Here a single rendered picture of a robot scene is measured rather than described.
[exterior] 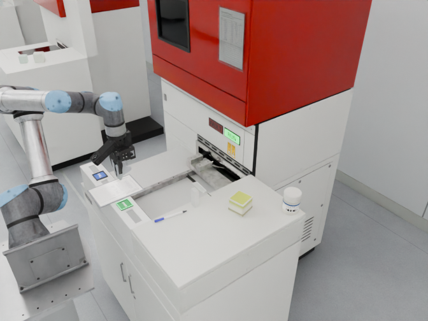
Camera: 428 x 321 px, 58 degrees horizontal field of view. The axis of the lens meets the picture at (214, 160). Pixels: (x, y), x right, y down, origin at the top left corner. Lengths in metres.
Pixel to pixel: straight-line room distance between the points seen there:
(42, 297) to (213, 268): 0.64
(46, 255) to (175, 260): 0.48
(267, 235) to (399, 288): 1.46
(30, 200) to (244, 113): 0.92
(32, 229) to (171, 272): 0.55
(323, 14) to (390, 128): 1.50
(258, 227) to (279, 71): 0.65
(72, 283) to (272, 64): 1.16
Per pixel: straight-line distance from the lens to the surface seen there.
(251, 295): 1.72
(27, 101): 1.53
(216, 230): 1.52
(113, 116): 1.42
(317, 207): 2.48
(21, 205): 1.63
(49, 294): 1.63
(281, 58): 1.66
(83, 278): 1.63
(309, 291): 2.62
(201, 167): 1.97
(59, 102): 1.38
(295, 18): 1.66
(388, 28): 2.96
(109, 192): 1.77
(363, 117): 3.20
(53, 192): 1.71
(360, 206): 3.33
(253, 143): 1.73
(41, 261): 1.59
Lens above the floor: 2.02
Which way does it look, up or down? 34 degrees down
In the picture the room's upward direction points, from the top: straight up
